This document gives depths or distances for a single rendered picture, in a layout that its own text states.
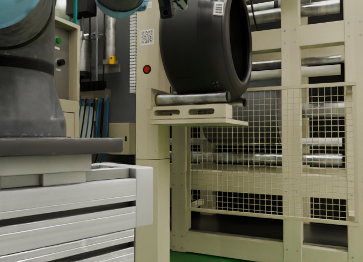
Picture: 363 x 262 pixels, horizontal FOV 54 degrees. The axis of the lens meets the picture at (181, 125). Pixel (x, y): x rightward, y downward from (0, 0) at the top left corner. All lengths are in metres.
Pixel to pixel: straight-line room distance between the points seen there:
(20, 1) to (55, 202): 0.25
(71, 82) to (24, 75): 1.33
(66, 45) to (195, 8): 0.68
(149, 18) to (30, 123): 1.42
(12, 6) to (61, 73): 1.43
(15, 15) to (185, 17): 1.17
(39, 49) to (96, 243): 0.27
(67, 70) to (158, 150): 0.59
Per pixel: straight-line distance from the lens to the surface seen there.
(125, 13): 0.57
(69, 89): 1.81
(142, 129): 1.74
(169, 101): 1.60
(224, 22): 1.48
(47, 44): 0.51
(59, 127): 0.48
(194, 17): 1.48
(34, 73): 0.48
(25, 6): 0.37
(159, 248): 1.79
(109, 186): 0.52
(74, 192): 0.49
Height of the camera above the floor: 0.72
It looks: 2 degrees up
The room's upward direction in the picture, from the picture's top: straight up
